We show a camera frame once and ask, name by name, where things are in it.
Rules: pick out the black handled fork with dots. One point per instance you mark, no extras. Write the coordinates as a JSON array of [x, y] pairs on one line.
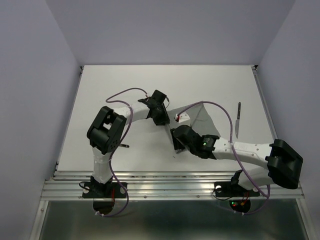
[[124, 145]]

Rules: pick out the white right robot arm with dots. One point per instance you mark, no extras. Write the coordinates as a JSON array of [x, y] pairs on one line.
[[261, 164]]

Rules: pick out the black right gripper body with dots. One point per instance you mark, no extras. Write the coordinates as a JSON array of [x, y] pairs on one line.
[[191, 149]]

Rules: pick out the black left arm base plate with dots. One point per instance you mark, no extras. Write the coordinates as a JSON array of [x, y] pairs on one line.
[[111, 190]]

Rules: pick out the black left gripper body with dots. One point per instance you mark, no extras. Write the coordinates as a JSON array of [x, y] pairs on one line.
[[158, 119]]

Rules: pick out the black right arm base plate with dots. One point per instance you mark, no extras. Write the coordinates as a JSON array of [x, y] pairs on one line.
[[224, 189]]

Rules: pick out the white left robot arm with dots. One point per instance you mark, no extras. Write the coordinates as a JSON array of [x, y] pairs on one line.
[[110, 127]]

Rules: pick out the black handled knife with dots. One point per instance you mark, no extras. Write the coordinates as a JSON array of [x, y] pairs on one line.
[[237, 122]]

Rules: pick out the grey cloth napkin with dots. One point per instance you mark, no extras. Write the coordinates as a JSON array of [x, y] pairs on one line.
[[200, 120]]

